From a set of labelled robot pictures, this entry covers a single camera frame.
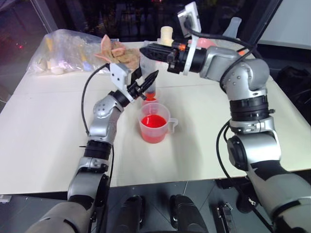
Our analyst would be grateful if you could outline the beige pink plush toy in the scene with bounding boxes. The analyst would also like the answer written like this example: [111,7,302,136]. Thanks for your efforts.
[94,34,142,72]

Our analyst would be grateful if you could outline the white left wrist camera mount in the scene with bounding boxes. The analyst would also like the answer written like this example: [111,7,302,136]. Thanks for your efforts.
[108,62,135,102]

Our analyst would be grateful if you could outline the large clear syringe cream plunger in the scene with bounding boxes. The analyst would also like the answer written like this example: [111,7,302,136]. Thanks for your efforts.
[139,26,174,98]

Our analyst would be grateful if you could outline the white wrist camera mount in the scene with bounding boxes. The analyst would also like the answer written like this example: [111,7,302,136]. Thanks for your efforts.
[176,1,203,75]
[108,62,135,102]

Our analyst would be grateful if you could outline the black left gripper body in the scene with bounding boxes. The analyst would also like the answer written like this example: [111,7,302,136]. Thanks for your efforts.
[126,81,148,100]

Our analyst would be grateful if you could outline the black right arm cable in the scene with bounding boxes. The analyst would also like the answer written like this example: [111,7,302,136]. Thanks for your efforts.
[184,20,264,73]

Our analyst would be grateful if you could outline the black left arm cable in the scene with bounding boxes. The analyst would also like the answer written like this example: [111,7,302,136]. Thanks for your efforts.
[81,63,115,187]

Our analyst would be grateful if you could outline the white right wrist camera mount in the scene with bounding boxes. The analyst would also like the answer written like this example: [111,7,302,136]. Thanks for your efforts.
[176,1,203,75]

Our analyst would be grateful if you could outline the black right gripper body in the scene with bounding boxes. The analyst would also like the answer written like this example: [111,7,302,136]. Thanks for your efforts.
[166,41,189,74]

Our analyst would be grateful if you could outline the pink rounded object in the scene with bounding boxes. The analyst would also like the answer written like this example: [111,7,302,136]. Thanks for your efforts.
[196,37,217,50]

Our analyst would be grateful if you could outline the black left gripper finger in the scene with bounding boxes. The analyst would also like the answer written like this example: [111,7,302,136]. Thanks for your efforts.
[130,67,143,87]
[140,70,159,94]

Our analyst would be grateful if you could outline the black metal bracket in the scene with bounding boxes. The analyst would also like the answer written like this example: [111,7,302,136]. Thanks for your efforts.
[215,203,235,227]

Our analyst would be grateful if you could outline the clear measuring cup with handle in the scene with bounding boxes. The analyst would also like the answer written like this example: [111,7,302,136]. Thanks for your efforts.
[137,102,179,144]

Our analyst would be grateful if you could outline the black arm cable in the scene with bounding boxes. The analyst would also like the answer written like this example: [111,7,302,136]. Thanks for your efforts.
[81,63,115,187]
[184,20,264,73]

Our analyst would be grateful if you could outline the clear plastic bag of items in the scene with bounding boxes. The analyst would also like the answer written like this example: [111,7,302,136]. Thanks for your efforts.
[26,29,110,76]

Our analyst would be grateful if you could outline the dark rounded shape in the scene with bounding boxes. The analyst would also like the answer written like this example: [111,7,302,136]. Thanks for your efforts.
[169,194,207,233]
[118,195,147,233]

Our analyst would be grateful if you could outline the black right shoulder cable loop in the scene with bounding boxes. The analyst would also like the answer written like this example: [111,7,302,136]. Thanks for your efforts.
[217,120,276,233]

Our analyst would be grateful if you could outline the small clear cup red liquid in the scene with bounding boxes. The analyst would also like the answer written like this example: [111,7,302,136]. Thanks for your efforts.
[141,88,162,107]

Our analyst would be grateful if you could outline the black bag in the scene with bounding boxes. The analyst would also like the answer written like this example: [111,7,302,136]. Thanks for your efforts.
[274,65,311,127]

